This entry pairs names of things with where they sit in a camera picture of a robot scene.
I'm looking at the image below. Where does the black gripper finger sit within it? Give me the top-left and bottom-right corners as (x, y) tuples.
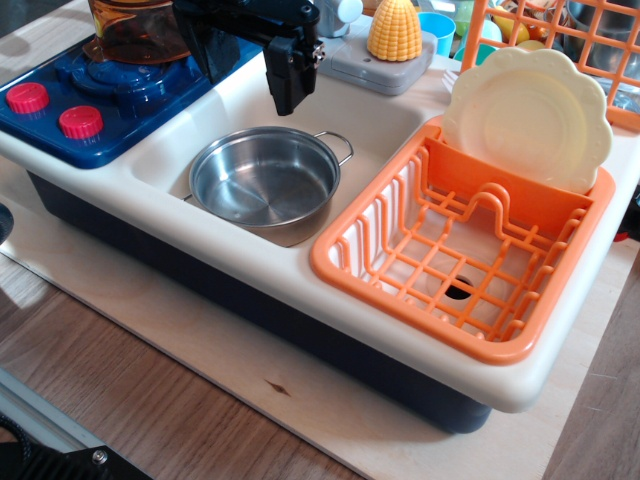
(263, 30), (325, 116)

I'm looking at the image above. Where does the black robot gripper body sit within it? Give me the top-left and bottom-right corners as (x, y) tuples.
(173, 1), (320, 83)

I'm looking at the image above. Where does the cream toy sink unit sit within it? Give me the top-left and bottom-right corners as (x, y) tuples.
(1, 57), (639, 413)

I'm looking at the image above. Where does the orange dish drying rack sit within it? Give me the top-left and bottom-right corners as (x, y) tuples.
(310, 119), (615, 365)

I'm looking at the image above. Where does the grey toy faucet base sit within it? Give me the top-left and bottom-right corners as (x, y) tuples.
(314, 1), (438, 95)

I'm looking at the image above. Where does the transparent orange plastic pot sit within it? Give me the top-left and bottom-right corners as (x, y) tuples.
(83, 0), (190, 65)

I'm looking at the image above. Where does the yellow toy corn cob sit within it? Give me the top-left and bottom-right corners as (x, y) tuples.
(367, 0), (423, 62)

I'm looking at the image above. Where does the blue toy stove top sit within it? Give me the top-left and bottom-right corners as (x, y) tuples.
(0, 33), (265, 170)

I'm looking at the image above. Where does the light blue plastic cup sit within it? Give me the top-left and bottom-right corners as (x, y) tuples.
(418, 12), (456, 57)

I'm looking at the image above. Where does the red stove knob right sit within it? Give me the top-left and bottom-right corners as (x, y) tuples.
(58, 105), (104, 140)

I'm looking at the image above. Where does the red stove knob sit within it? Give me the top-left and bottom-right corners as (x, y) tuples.
(6, 82), (50, 114)
(58, 105), (104, 140)

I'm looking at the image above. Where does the red stove knob left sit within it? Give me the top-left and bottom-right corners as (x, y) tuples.
(6, 82), (50, 114)

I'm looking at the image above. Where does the cream scalloped plastic plate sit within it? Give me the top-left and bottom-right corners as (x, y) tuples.
(441, 47), (613, 194)

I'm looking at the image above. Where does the orange plastic grid basket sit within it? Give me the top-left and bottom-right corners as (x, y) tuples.
(461, 1), (639, 133)

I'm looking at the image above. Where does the light wooden base board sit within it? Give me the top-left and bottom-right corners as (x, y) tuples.
(1, 202), (638, 479)

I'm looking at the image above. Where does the black clamp with screw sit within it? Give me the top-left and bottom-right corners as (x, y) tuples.
(1, 414), (150, 480)

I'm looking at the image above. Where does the steel pan with handles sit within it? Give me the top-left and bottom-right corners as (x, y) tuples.
(189, 126), (354, 231)

